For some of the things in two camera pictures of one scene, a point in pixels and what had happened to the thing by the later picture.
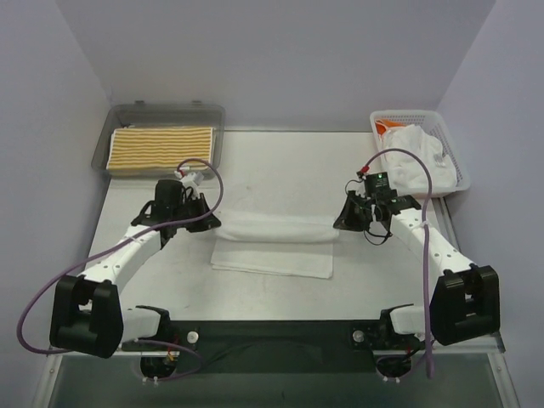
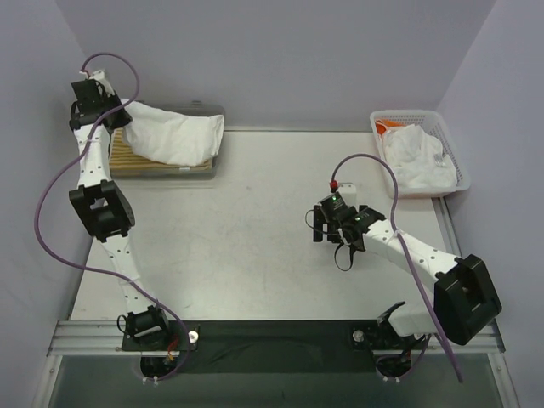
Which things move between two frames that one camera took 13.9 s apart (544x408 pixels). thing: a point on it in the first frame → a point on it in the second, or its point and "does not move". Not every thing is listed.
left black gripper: (201, 215) → (83, 91)
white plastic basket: (427, 132) does not move
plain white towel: (274, 244) → (171, 138)
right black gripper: (351, 215) → (319, 223)
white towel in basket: (406, 172) does not move
